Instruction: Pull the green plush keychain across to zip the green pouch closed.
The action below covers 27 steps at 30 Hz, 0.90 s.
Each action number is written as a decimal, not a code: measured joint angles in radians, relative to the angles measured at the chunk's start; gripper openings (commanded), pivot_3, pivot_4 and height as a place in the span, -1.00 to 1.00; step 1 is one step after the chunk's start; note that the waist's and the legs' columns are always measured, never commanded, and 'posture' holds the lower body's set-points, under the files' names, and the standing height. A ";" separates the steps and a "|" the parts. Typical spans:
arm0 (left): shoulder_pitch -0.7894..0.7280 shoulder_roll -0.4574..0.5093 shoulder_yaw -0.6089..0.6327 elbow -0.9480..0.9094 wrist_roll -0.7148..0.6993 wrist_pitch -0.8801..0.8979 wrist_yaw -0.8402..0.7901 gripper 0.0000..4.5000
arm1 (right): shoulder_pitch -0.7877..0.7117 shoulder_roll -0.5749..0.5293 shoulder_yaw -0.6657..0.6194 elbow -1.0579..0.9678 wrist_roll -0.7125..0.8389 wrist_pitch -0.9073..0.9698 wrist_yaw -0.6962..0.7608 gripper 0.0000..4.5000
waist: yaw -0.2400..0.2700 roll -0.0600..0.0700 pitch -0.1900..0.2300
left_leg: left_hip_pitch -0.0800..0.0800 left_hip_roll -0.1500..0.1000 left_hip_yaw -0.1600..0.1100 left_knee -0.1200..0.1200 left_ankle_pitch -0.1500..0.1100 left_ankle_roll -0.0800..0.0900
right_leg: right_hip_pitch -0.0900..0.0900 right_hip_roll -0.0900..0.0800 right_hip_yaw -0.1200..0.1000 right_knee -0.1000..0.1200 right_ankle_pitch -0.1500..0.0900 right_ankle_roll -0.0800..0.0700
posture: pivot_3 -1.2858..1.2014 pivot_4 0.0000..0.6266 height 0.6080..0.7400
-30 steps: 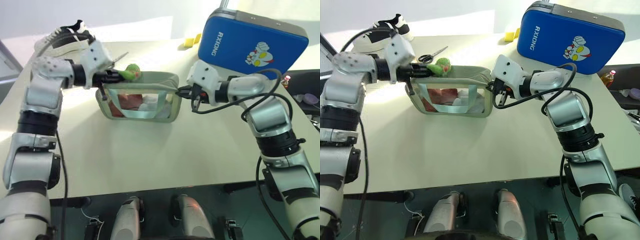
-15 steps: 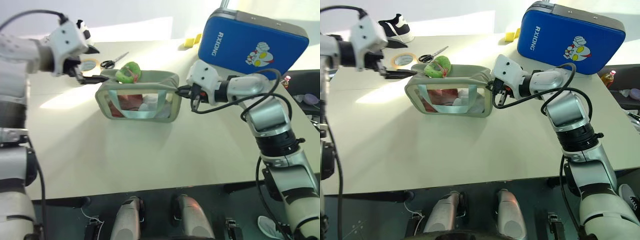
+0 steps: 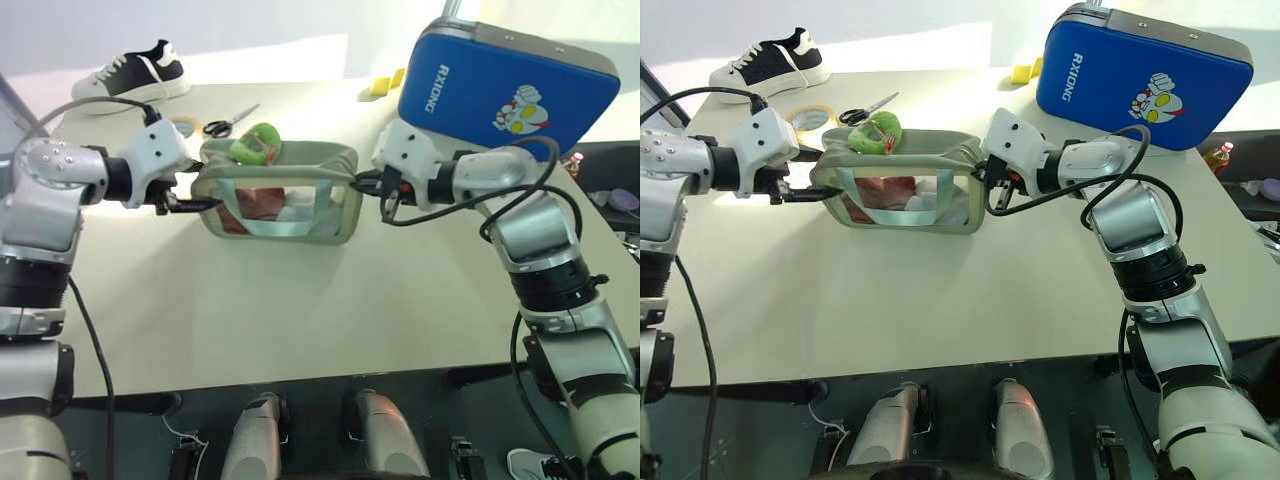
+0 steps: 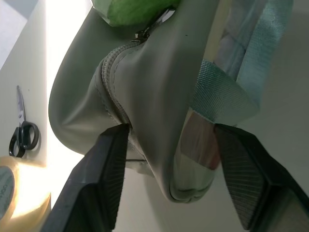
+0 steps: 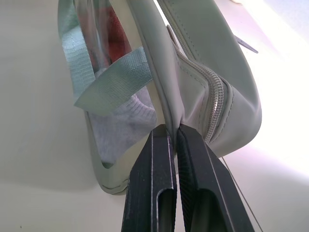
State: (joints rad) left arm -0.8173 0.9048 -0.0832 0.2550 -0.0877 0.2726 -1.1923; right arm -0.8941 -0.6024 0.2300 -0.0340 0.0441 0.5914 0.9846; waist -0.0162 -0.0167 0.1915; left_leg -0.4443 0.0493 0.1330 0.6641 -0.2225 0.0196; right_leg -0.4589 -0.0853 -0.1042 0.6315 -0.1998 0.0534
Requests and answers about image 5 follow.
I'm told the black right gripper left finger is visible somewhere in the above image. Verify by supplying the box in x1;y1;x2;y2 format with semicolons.
120;124;179;232

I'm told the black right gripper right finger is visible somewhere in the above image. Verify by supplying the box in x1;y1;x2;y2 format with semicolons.
177;124;258;232

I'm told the light grey knit cloth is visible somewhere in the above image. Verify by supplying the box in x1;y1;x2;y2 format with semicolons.
88;71;158;169

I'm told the red item inside pouch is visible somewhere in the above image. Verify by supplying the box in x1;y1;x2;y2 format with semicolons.
106;9;132;62

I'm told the green zip pouch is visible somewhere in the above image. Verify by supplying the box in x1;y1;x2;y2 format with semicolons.
57;0;264;194

